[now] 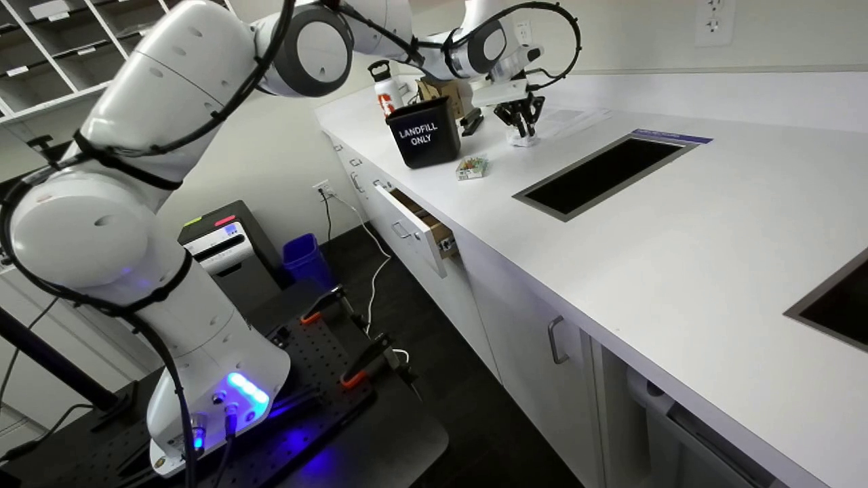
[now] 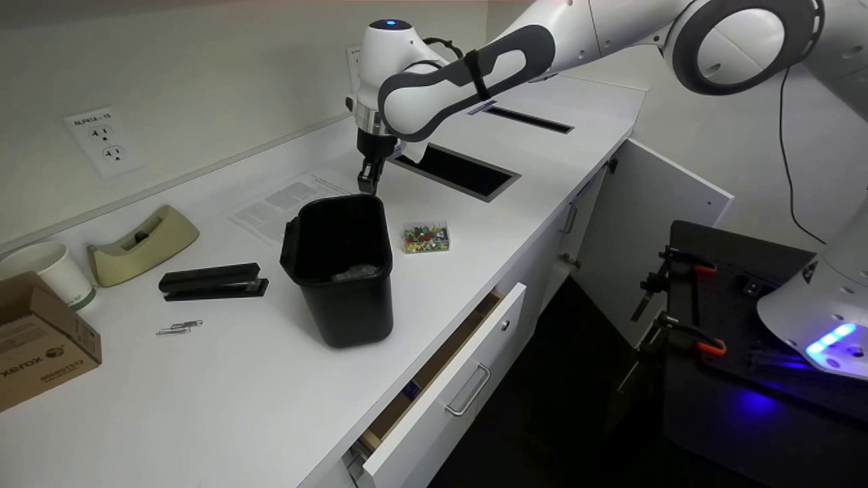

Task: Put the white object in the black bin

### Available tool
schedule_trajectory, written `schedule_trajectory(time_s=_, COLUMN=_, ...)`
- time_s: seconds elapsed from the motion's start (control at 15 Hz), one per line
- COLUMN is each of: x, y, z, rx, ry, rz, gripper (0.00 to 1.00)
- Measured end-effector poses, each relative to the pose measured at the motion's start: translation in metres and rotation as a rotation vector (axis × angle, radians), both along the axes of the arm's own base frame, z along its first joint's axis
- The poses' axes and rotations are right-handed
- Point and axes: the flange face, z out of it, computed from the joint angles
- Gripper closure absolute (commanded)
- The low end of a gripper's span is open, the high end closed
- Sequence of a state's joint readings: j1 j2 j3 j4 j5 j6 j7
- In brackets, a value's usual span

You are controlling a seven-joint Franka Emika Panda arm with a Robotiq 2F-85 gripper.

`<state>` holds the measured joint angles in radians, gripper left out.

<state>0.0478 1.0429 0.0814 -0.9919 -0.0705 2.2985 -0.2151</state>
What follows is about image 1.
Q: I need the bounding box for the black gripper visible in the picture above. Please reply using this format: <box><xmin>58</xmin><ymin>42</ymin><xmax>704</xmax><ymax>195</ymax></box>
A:
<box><xmin>492</xmin><ymin>91</ymin><xmax>552</xmax><ymax>145</ymax></box>

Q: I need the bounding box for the small greenish crumpled object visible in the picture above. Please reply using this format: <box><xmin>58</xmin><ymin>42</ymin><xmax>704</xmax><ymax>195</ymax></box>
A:
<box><xmin>454</xmin><ymin>154</ymin><xmax>492</xmax><ymax>183</ymax></box>

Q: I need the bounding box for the black landfill only bin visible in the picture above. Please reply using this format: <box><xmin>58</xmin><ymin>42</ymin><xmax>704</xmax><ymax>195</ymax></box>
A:
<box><xmin>382</xmin><ymin>95</ymin><xmax>466</xmax><ymax>175</ymax></box>

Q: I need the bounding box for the blue waste bin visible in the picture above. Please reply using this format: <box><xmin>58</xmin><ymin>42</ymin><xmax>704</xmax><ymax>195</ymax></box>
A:
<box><xmin>279</xmin><ymin>230</ymin><xmax>340</xmax><ymax>294</ymax></box>

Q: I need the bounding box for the large rectangular counter opening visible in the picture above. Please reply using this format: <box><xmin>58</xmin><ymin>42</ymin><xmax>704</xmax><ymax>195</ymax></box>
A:
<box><xmin>511</xmin><ymin>127</ymin><xmax>715</xmax><ymax>226</ymax></box>

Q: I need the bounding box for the open white drawer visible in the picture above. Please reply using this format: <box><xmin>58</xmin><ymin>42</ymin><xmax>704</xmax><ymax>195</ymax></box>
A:
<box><xmin>371</xmin><ymin>179</ymin><xmax>461</xmax><ymax>279</ymax></box>

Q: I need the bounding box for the white bottle black cap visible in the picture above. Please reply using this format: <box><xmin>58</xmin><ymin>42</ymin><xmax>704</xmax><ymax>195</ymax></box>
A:
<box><xmin>367</xmin><ymin>57</ymin><xmax>401</xmax><ymax>121</ymax></box>

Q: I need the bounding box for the black box with white printer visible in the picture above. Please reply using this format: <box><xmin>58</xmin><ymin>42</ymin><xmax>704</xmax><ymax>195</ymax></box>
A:
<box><xmin>178</xmin><ymin>199</ymin><xmax>286</xmax><ymax>294</ymax></box>

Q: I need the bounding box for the black breadboard robot table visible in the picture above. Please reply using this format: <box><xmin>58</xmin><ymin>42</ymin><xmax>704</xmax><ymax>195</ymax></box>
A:
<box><xmin>0</xmin><ymin>276</ymin><xmax>454</xmax><ymax>488</ymax></box>

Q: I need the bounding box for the white mail sorter shelf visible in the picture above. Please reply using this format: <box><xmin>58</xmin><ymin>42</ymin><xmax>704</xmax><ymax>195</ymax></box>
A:
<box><xmin>0</xmin><ymin>0</ymin><xmax>184</xmax><ymax>127</ymax></box>

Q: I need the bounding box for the black slanted stand pole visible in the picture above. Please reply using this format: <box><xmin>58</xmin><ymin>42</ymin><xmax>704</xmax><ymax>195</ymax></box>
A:
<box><xmin>0</xmin><ymin>306</ymin><xmax>126</xmax><ymax>417</ymax></box>

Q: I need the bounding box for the white power cable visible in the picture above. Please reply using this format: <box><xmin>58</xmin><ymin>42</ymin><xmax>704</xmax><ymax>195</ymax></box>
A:
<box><xmin>358</xmin><ymin>221</ymin><xmax>396</xmax><ymax>340</ymax></box>

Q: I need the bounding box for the silver cabinet door handle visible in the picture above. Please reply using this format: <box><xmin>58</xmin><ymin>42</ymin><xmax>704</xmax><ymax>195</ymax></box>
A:
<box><xmin>545</xmin><ymin>314</ymin><xmax>576</xmax><ymax>370</ymax></box>

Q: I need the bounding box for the white double wall outlet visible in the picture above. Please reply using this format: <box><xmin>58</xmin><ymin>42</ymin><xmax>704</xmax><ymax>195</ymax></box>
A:
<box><xmin>692</xmin><ymin>0</ymin><xmax>738</xmax><ymax>49</ymax></box>

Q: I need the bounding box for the orange handled black clamp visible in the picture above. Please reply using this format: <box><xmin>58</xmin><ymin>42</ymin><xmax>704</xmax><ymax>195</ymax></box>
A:
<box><xmin>336</xmin><ymin>331</ymin><xmax>415</xmax><ymax>393</ymax></box>
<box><xmin>298</xmin><ymin>285</ymin><xmax>367</xmax><ymax>331</ymax></box>

